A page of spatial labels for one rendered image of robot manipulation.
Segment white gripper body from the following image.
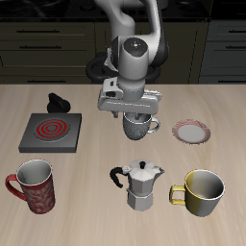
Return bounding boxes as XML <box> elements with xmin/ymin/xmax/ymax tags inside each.
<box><xmin>97</xmin><ymin>89</ymin><xmax>162</xmax><ymax>115</ymax></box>

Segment white plate with red rim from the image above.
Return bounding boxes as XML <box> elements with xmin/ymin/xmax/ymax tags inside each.
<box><xmin>171</xmin><ymin>118</ymin><xmax>212</xmax><ymax>146</ymax></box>

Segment dark grey stove plate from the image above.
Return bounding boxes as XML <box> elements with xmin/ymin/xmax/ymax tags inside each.
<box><xmin>17</xmin><ymin>112</ymin><xmax>83</xmax><ymax>154</ymax></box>

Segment yellow and white mug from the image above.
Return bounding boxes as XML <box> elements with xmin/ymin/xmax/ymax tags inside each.
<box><xmin>168</xmin><ymin>169</ymin><xmax>227</xmax><ymax>218</ymax></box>

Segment red patterned mug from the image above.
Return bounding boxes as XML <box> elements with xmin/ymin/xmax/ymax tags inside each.
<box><xmin>4</xmin><ymin>159</ymin><xmax>57</xmax><ymax>215</ymax></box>

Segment round black knob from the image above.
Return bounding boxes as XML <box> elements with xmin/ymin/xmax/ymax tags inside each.
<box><xmin>46</xmin><ymin>92</ymin><xmax>72</xmax><ymax>114</ymax></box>

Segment silver moka pot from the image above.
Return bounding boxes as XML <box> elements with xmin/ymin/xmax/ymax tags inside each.
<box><xmin>110</xmin><ymin>159</ymin><xmax>166</xmax><ymax>212</ymax></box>

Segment dark kitchen cupboards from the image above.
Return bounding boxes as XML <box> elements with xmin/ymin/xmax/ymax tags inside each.
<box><xmin>0</xmin><ymin>0</ymin><xmax>246</xmax><ymax>86</ymax></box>

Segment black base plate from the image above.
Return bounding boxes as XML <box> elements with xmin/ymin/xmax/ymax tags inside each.
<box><xmin>85</xmin><ymin>52</ymin><xmax>161</xmax><ymax>86</ymax></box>

